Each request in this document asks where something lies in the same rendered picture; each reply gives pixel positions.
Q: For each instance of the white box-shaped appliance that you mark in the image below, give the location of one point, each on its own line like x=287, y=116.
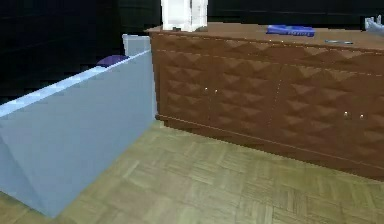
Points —
x=184, y=13

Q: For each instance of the grey flat utensil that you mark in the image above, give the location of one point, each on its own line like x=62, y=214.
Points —
x=338, y=42

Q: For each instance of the blue book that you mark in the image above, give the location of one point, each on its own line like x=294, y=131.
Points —
x=290, y=30

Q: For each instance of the purple round object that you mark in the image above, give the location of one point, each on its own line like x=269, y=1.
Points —
x=111, y=60

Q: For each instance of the brown patterned sideboard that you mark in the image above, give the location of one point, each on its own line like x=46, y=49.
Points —
x=253, y=96

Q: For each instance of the pale grey angular object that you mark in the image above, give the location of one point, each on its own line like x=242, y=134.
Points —
x=374, y=25

